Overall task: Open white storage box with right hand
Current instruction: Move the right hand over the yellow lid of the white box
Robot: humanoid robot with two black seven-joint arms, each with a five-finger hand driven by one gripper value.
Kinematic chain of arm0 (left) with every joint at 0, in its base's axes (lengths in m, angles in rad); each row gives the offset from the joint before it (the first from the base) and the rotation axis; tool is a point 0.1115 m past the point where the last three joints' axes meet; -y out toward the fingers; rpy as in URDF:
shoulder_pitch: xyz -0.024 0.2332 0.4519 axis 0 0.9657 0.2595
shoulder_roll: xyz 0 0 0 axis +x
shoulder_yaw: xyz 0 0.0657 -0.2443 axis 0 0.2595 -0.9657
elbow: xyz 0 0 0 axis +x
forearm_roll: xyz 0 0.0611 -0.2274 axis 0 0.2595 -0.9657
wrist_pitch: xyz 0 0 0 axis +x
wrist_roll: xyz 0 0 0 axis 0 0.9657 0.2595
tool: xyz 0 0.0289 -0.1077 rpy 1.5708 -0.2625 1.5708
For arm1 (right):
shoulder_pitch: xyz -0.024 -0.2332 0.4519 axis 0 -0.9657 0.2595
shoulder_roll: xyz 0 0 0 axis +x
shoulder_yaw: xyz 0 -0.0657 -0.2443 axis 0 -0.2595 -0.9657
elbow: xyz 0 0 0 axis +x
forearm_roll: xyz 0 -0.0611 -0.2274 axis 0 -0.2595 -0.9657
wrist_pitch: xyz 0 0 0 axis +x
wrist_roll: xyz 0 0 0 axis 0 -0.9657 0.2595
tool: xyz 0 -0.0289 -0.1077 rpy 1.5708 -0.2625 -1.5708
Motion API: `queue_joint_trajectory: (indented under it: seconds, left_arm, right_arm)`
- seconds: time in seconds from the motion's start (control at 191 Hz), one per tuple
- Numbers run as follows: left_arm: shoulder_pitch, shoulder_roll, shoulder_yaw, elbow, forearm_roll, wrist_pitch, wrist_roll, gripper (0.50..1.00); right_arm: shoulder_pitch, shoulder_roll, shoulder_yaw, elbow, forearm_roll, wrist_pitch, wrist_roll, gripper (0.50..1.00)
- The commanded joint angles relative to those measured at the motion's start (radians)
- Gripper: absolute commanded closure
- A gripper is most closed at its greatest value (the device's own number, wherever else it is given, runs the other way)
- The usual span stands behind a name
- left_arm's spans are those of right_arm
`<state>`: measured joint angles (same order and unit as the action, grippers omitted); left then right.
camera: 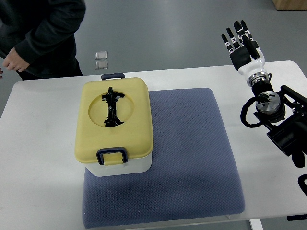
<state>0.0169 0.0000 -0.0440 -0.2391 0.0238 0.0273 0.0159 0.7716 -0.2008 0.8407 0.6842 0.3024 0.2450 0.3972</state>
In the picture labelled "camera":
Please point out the person's bare hand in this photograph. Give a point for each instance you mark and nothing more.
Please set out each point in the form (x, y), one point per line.
(13, 61)

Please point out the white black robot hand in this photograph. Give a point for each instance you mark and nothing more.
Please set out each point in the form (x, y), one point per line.
(245, 53)

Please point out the yellow box lid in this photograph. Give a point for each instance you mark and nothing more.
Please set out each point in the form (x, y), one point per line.
(114, 122)

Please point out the cardboard box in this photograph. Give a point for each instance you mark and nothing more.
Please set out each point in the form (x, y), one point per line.
(291, 5)

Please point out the white storage box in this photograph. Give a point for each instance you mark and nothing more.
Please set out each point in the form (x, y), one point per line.
(138, 165)

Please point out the person in dark clothes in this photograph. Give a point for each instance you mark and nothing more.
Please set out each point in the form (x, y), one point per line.
(42, 33)

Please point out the lower metal floor plate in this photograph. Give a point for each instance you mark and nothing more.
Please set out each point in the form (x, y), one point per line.
(102, 64)

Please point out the metal floor plate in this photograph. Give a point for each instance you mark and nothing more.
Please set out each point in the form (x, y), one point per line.
(102, 64)
(101, 55)

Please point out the upper metal floor plate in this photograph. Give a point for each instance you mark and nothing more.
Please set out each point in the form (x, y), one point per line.
(101, 55)

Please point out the blue fabric cushion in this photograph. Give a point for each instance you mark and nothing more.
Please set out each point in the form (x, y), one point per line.
(193, 172)

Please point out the black table bracket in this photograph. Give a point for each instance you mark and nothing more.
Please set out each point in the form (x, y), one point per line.
(297, 217)

